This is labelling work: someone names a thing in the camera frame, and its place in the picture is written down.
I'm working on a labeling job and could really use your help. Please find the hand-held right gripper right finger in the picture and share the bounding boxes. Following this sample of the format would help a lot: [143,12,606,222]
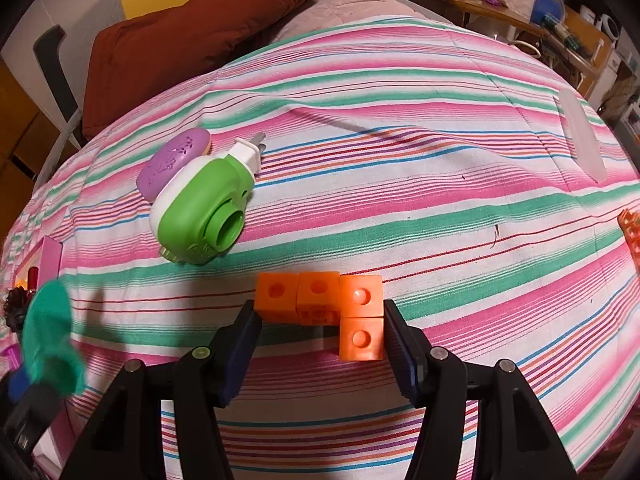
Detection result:
[384,299,577,480]

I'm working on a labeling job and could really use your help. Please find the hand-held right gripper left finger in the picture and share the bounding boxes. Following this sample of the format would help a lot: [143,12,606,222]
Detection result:
[60,300,264,480]

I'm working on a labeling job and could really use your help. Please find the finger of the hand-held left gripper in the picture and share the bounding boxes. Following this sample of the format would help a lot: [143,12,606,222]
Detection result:
[2,365,68,463]

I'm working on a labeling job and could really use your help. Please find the orange linked cubes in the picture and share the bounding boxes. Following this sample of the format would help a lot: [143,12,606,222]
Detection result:
[254,271,386,362]

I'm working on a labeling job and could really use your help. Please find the teal plastic toy piece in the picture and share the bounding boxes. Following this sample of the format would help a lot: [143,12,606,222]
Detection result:
[22,280,86,395]

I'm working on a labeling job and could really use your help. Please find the pink-rimmed white tray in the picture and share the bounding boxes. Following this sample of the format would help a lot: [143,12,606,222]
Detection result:
[0,235,76,466]

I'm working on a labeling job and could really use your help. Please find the dark brown pine cone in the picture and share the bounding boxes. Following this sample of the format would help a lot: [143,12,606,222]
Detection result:
[4,287,26,331]

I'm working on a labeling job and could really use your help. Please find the green and white plug-in device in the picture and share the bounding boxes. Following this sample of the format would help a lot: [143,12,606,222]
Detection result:
[150,132,266,266]

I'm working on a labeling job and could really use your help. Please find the striped blanket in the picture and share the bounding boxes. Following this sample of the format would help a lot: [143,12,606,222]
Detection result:
[0,15,640,480]

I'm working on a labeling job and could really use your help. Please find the purple oval soap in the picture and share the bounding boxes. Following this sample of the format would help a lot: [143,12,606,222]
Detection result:
[136,128,213,202]

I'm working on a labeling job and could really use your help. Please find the orange lattice toy piece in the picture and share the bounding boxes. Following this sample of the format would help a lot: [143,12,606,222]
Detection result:
[616,208,640,273]

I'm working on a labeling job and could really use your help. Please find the wooden cabinet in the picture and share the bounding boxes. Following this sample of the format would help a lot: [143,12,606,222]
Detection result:
[0,55,61,196]

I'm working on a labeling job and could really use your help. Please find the black chair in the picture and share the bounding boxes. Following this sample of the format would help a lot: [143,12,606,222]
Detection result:
[32,25,86,148]

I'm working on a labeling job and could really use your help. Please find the rust red pillow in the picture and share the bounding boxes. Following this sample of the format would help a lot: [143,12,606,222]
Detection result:
[81,0,346,140]

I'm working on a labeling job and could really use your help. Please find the pale pink quilt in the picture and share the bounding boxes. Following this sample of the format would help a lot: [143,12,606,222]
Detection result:
[272,0,451,46]

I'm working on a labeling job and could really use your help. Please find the wooden desk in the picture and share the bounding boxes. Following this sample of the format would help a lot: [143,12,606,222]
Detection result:
[360,0,621,106]

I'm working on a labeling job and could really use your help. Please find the blue bowl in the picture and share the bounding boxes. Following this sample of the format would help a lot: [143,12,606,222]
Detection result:
[532,0,566,23]

